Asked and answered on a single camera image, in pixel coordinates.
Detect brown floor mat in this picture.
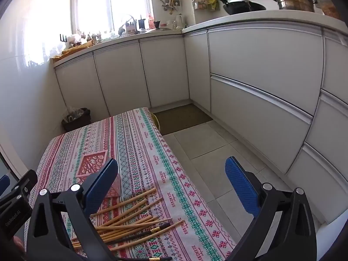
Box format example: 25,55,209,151
153,104,213,136

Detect glass jar red contents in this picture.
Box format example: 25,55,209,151
315,0,341,19

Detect kitchen window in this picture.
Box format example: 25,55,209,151
72,0,154,37

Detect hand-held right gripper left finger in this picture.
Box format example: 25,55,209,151
26,158,120,261

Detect yellow cloth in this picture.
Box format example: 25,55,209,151
52,39,94,63

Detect patterned striped tablecloth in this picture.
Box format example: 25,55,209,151
24,107,237,261

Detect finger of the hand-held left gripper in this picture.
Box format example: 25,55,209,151
0,175,11,196
0,170,38,210

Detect pink lattice chopstick holder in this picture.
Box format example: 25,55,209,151
75,149,122,197

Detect white kitchen base cabinets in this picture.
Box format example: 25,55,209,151
53,13,348,223

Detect dark trash bin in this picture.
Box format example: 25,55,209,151
62,108,91,132

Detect black wok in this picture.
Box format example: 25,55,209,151
203,0,267,15

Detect wall rack with packets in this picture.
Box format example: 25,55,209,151
192,0,219,11

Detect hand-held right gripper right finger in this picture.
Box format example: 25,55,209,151
224,156,318,261

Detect countertop utensil rack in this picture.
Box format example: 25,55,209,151
124,13,137,34

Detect pile of wooden chopsticks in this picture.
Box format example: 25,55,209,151
71,187,185,252

